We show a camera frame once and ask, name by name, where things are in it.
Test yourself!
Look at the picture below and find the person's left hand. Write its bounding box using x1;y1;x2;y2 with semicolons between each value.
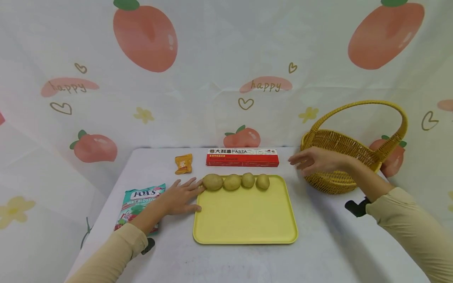
156;177;206;216

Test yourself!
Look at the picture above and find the person's right hand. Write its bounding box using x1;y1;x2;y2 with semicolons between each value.
288;147;349;176

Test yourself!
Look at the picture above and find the person's left forearm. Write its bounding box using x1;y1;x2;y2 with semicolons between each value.
65;201;167;283

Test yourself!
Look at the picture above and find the person's right forearm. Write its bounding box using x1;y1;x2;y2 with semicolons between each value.
336;154;453;283

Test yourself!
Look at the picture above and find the large oval potato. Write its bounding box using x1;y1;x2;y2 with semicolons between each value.
202;174;224;191

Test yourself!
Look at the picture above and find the small orange snack packet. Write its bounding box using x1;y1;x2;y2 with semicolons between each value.
174;154;193;175

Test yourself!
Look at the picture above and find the medium oval potato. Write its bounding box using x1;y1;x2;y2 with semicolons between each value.
223;174;242;191

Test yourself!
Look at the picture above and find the green candy bag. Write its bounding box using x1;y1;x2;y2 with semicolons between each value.
114;183;166;236

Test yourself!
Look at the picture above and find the yellow wicker basket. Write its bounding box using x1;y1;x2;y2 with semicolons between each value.
300;100;409;195

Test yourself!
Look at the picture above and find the yellow plastic tray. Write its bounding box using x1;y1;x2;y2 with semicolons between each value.
192;175;298;245

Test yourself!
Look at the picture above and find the red and white pasta box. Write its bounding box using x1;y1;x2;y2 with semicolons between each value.
206;148;280;167

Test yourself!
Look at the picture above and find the black wrist band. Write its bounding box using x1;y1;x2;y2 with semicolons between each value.
344;197;372;218
141;237;156;255

